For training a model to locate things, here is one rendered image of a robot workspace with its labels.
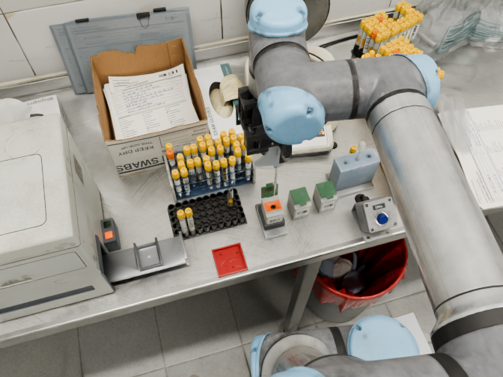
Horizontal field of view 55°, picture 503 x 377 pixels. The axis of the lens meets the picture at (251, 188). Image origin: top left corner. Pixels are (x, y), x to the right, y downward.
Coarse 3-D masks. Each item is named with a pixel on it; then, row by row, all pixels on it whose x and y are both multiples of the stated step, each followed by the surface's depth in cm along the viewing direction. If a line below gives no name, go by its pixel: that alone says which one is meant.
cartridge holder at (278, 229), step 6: (258, 204) 115; (258, 210) 113; (258, 216) 114; (264, 222) 110; (276, 222) 110; (282, 222) 110; (264, 228) 110; (270, 228) 111; (276, 228) 112; (282, 228) 112; (264, 234) 111; (270, 234) 111; (276, 234) 111; (282, 234) 112
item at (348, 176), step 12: (348, 156) 112; (360, 156) 112; (372, 156) 112; (336, 168) 112; (348, 168) 110; (360, 168) 111; (372, 168) 113; (336, 180) 114; (348, 180) 115; (360, 180) 117; (348, 192) 117
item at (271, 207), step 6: (264, 198) 109; (270, 198) 109; (276, 198) 109; (264, 204) 108; (270, 204) 108; (276, 204) 108; (264, 210) 108; (270, 210) 107; (276, 210) 107; (282, 210) 108; (264, 216) 109; (270, 216) 107; (276, 216) 108; (282, 216) 109; (270, 222) 109
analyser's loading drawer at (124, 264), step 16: (160, 240) 107; (176, 240) 107; (112, 256) 105; (128, 256) 105; (144, 256) 105; (160, 256) 102; (176, 256) 105; (112, 272) 103; (128, 272) 103; (144, 272) 103
